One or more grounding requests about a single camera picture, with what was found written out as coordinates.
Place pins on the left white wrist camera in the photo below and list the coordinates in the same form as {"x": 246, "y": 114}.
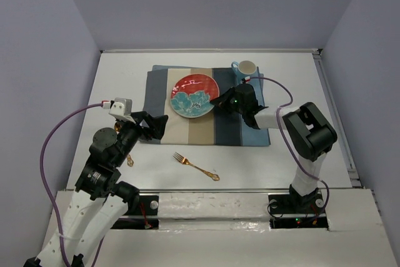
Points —
{"x": 121, "y": 109}

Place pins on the gold spoon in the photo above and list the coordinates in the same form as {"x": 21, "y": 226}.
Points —
{"x": 130, "y": 161}

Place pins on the striped cloth placemat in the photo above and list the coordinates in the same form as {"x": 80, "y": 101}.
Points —
{"x": 214, "y": 128}

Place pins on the gold fork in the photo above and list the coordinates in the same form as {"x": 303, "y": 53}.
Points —
{"x": 183, "y": 160}

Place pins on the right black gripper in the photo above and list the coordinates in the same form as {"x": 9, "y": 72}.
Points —
{"x": 220, "y": 101}

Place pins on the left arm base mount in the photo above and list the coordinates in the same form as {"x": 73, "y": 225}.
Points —
{"x": 140, "y": 216}

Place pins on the red and teal floral plate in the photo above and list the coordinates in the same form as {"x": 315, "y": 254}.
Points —
{"x": 191, "y": 95}

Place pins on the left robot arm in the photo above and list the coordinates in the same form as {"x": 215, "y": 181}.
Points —
{"x": 99, "y": 198}

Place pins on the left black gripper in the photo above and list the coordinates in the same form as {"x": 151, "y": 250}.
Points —
{"x": 157, "y": 124}

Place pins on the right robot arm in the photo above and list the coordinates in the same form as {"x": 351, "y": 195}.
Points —
{"x": 306, "y": 132}

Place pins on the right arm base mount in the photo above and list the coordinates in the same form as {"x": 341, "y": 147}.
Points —
{"x": 285, "y": 214}

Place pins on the light blue mug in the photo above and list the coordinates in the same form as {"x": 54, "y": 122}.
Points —
{"x": 243, "y": 69}

